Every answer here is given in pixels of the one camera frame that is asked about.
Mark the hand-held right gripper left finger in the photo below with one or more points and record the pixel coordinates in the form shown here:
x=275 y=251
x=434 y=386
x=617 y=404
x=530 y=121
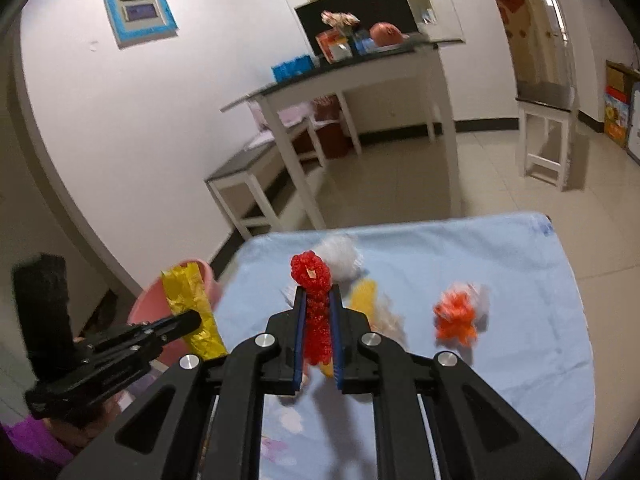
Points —
x=300 y=350

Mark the white bench with black top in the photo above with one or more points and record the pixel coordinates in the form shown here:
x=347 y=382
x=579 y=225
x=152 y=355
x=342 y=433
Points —
x=235 y=167

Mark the red mesh scrunchie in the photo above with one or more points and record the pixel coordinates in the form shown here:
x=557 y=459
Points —
x=310 y=270

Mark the red container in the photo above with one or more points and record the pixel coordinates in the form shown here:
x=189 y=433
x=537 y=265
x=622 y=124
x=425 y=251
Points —
x=332 y=45

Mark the person's left forearm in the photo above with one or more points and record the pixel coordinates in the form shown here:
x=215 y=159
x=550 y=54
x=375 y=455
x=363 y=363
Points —
x=35 y=442

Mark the white stool with black top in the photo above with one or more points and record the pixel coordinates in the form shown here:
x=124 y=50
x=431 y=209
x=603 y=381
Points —
x=542 y=97

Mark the orange wrapper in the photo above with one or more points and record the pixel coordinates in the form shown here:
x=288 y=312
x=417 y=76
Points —
x=452 y=317

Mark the white door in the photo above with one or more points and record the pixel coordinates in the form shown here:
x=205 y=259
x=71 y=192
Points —
x=550 y=20

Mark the white drawing board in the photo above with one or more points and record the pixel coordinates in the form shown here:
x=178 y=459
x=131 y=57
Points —
x=635 y=130

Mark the red bin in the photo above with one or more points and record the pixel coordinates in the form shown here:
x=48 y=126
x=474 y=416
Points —
x=332 y=132

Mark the flower bouquet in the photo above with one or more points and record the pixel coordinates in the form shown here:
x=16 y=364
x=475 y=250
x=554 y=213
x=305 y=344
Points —
x=340 y=20

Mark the blue packet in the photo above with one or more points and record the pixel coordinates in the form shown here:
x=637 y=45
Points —
x=292 y=67

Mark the blue framed wall panel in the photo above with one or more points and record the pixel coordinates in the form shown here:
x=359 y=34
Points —
x=137 y=10

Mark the orange ball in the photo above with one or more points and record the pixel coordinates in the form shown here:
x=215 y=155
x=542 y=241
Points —
x=386 y=34

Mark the white tissue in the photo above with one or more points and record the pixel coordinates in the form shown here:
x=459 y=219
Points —
x=387 y=322

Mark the light blue printed cloth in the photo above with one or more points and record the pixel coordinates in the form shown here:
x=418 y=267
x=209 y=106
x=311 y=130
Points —
x=500 y=270

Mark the colourful cardboard box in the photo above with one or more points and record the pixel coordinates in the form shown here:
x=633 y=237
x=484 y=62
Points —
x=616 y=105

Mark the white table with black top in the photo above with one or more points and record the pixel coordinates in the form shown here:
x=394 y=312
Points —
x=320 y=72

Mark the yellow foil wrapper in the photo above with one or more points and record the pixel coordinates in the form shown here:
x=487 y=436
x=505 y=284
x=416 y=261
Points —
x=192 y=290

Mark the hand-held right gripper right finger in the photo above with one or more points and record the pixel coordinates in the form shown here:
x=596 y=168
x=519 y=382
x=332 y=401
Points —
x=336 y=350

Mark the blue white container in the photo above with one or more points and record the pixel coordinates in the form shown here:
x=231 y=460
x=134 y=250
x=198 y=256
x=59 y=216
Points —
x=364 y=42

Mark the white wall shelf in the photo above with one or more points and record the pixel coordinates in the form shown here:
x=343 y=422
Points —
x=440 y=0

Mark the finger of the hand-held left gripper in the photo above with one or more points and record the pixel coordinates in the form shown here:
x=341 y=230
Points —
x=170 y=327

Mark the pink plastic bucket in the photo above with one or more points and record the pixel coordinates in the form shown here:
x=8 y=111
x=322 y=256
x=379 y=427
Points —
x=145 y=310

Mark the white fluffy ball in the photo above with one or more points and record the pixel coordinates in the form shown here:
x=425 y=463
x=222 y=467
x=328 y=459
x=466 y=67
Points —
x=340 y=255

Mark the pink white plastic bags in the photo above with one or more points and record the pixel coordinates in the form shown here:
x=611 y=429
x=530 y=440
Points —
x=285 y=120

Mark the black monitor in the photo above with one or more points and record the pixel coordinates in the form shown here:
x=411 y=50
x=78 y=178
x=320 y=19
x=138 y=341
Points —
x=360 y=2

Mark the yellow snack wrapper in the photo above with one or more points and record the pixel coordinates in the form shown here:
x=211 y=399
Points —
x=364 y=297

